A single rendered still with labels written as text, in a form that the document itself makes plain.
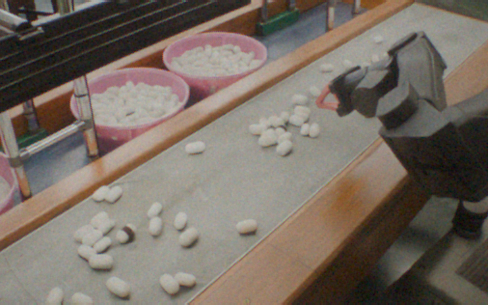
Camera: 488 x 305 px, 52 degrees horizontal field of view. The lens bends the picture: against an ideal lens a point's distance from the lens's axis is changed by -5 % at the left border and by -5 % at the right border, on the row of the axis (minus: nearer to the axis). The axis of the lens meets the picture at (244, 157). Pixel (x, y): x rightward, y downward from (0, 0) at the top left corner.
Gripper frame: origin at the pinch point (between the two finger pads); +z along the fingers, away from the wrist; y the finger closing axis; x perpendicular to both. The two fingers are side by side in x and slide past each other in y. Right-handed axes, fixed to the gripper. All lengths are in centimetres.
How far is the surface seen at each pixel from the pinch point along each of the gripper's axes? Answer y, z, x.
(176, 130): 19.8, 19.5, -9.1
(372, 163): 4.5, -8.3, 13.6
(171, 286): 48.1, -1.0, 9.0
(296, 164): 10.9, 3.0, 7.6
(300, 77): -18.8, 17.8, -5.1
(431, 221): -76, 43, 69
